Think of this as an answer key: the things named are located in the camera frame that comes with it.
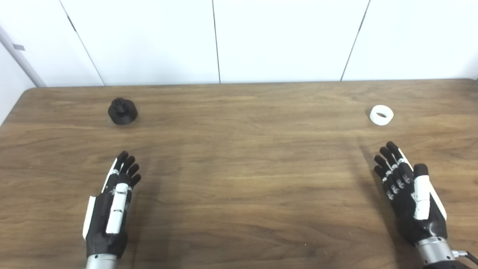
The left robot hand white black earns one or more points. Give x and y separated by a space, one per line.
101 224

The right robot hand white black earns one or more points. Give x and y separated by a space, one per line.
407 213

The round black plastic part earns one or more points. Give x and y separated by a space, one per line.
122 111

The gray wall corner trim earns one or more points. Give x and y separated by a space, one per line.
22 56

